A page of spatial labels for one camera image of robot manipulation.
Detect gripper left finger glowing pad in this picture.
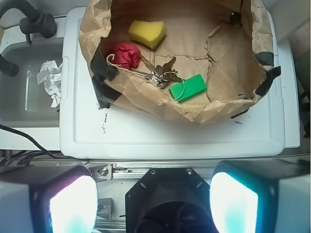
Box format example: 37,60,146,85
0,165,98,233

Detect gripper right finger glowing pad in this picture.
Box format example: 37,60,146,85
209,159,311,233

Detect silver key bunch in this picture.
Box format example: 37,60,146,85
132,56,186,101

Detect grey sink basin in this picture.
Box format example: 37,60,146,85
0,38,63,128

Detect crumpled white paper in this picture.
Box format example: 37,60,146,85
37,60,63,108

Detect green rectangular block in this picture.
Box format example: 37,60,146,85
169,74,207,102

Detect brown paper bag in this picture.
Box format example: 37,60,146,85
79,0,280,124

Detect red crumpled paper ball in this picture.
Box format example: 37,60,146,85
106,42,141,69

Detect black faucet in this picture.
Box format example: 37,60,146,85
0,0,57,77

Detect yellow sponge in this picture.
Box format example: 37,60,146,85
128,20,167,50

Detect black cables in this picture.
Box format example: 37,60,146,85
0,124,81,168

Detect metal corner bracket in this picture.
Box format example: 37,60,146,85
93,164,113,182

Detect aluminium extrusion rail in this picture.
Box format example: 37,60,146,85
55,160,219,182

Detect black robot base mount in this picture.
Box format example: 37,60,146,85
125,167,217,233

